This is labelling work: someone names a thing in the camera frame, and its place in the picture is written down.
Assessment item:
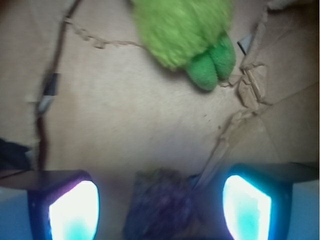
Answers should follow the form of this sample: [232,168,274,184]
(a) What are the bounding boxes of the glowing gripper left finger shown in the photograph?
[0,170,100,240]

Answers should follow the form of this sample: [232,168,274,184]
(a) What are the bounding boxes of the brown paper bag bin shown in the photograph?
[0,0,320,240]

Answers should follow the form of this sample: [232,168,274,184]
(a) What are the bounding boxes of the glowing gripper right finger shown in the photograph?
[222,162,320,240]

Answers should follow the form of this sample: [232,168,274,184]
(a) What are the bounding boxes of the brown jagged rock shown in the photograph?
[122,168,200,240]

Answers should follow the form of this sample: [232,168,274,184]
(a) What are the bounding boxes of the green plush toy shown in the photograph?
[131,0,236,91]

